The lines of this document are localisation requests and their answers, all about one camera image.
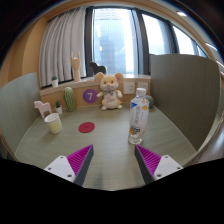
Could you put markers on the white wall socket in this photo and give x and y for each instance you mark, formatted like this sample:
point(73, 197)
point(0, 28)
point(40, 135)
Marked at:
point(129, 88)
point(142, 84)

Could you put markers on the white paper cup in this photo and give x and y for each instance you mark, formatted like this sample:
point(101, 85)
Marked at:
point(54, 125)

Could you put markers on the clear plastic water bottle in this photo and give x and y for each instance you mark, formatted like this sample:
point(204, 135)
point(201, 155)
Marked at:
point(138, 116)

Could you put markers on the beige plush mouse toy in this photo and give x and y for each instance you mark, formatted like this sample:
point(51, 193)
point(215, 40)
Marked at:
point(110, 90)

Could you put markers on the wooden hand model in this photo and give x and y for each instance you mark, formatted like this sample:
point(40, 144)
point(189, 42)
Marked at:
point(76, 66)

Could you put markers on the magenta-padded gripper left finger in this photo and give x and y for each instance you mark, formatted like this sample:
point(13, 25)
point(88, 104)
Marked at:
point(63, 166)

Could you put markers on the grey-green desk partition panel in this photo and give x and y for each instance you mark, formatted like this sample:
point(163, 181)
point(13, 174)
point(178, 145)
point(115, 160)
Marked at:
point(185, 96)
point(18, 106)

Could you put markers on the flat round red coaster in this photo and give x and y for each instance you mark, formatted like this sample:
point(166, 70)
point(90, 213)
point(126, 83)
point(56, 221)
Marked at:
point(86, 127)

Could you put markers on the round purple number sign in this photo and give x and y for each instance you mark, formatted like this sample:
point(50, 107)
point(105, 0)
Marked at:
point(88, 96)

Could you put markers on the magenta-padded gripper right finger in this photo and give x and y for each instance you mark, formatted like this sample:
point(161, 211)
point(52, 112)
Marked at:
point(165, 166)

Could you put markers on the tall green cactus ornament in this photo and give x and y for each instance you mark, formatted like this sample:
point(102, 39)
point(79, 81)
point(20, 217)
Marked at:
point(69, 99)

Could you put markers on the grey pleated curtain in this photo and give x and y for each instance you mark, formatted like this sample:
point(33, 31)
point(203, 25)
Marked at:
point(61, 46)

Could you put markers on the black horse figure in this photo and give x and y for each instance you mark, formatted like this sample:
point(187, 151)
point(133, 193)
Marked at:
point(97, 69)

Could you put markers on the pink wooden horse figure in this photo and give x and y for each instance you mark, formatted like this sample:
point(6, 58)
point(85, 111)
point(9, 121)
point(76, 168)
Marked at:
point(42, 107)

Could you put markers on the small plant in white pot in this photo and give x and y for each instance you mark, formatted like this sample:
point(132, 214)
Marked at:
point(54, 82)
point(59, 110)

